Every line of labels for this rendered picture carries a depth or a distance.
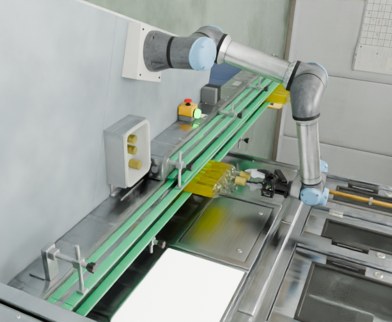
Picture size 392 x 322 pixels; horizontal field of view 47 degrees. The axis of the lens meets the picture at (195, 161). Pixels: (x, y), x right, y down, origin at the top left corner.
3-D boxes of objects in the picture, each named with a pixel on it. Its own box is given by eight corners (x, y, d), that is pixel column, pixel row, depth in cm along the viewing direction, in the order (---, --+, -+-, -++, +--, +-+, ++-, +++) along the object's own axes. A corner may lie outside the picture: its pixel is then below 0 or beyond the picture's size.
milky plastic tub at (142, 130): (108, 184, 168) (128, 190, 165) (103, 130, 158) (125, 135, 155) (132, 165, 182) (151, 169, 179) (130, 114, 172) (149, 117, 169)
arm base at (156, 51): (144, 27, 159) (169, 29, 155) (162, 32, 173) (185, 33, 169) (141, 71, 162) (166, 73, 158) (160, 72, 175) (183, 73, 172)
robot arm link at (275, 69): (187, 27, 164) (329, 80, 154) (201, 18, 176) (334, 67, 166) (180, 57, 171) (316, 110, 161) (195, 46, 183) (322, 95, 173)
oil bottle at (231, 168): (189, 171, 208) (232, 181, 201) (189, 160, 205) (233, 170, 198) (194, 165, 213) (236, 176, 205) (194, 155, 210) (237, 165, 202)
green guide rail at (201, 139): (167, 162, 182) (185, 167, 179) (167, 160, 181) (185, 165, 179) (278, 61, 324) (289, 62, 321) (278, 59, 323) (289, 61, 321)
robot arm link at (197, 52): (168, 40, 156) (204, 42, 151) (183, 30, 167) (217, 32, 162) (171, 73, 162) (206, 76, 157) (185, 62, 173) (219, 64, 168)
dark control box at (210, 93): (200, 101, 237) (215, 104, 234) (200, 87, 233) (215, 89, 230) (206, 97, 244) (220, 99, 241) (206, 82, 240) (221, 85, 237)
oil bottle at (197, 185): (172, 188, 194) (218, 200, 186) (172, 177, 191) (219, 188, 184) (178, 182, 198) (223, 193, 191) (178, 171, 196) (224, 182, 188)
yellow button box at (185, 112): (177, 119, 215) (191, 122, 212) (177, 105, 211) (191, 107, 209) (183, 114, 220) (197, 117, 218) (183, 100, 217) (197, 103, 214)
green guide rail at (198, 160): (167, 178, 185) (185, 183, 183) (167, 176, 185) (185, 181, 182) (277, 70, 327) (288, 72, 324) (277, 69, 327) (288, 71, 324)
